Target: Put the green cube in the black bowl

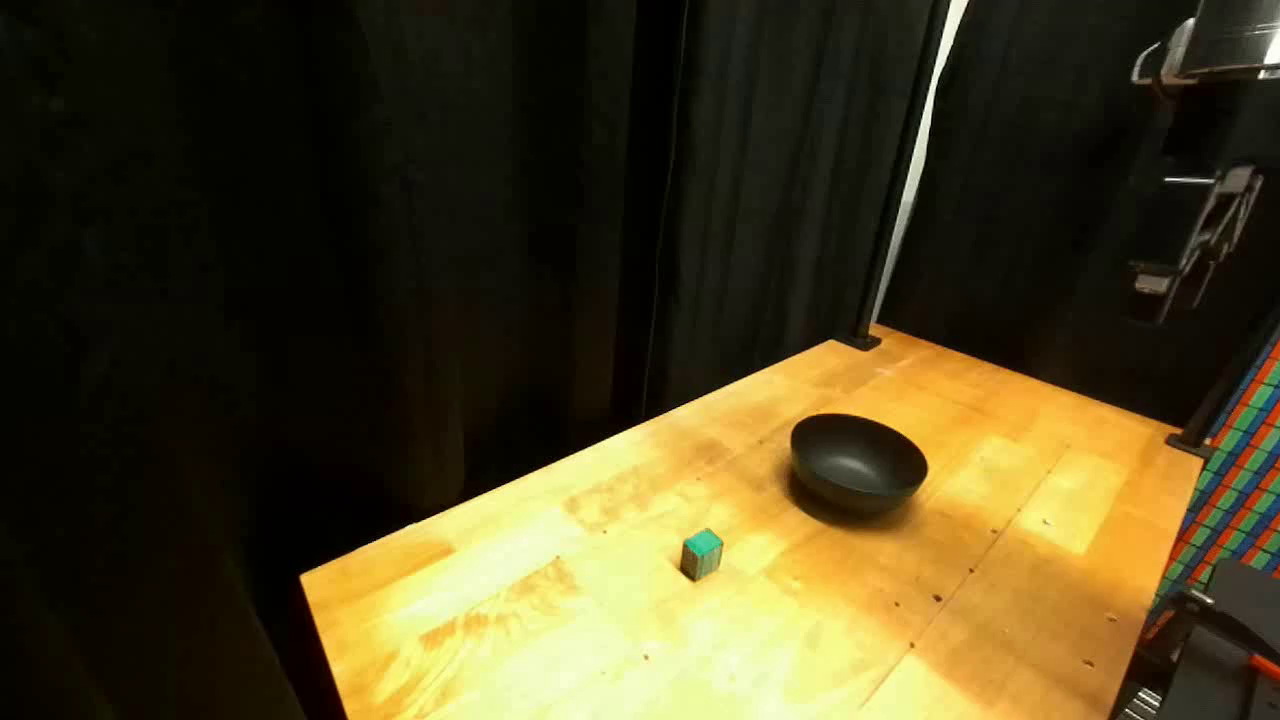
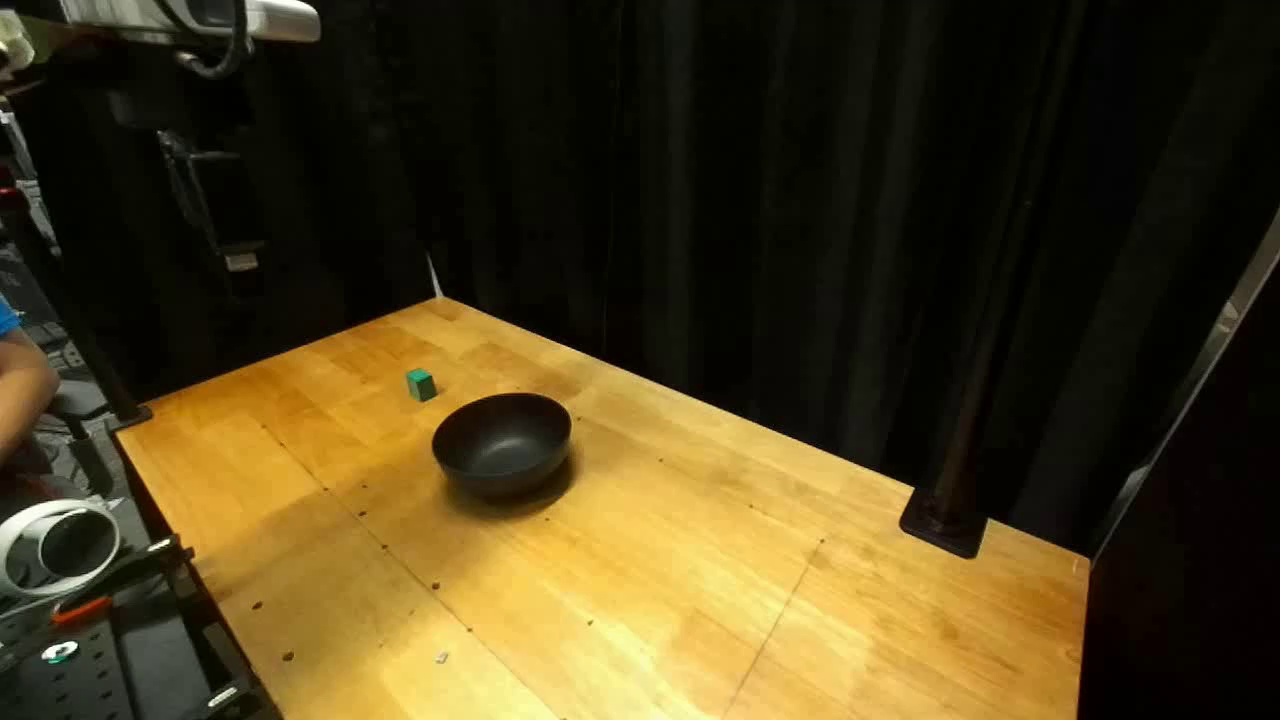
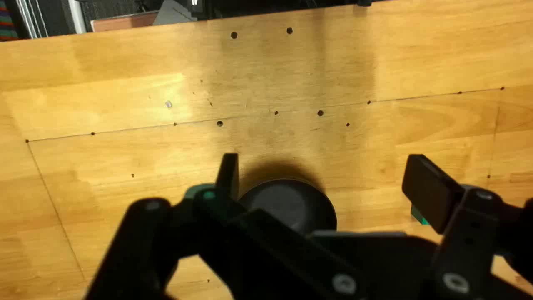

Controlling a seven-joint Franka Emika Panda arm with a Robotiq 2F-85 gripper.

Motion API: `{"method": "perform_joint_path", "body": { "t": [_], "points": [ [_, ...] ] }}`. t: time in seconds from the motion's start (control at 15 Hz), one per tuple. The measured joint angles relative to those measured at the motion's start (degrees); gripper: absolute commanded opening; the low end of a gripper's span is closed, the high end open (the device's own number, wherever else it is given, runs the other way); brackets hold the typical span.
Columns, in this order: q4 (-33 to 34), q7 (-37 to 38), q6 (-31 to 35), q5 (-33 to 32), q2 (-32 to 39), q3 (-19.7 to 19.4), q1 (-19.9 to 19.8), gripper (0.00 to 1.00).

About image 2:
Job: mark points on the small green cube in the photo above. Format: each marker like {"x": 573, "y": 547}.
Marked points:
{"x": 422, "y": 386}

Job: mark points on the person's forearm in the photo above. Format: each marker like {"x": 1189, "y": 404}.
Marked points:
{"x": 16, "y": 386}

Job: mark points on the black curtain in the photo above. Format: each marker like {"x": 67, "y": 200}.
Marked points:
{"x": 745, "y": 200}

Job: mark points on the black camera stand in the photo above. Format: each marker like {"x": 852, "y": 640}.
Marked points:
{"x": 202, "y": 175}

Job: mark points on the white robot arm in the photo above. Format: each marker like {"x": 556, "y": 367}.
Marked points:
{"x": 213, "y": 16}

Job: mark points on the black bowl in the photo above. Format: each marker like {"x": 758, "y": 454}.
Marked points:
{"x": 501, "y": 446}

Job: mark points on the black perforated board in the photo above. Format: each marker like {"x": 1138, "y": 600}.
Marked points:
{"x": 93, "y": 665}

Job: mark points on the black support pole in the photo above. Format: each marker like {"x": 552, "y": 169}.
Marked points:
{"x": 994, "y": 323}

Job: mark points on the black side panel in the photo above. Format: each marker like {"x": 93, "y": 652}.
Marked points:
{"x": 1184, "y": 522}

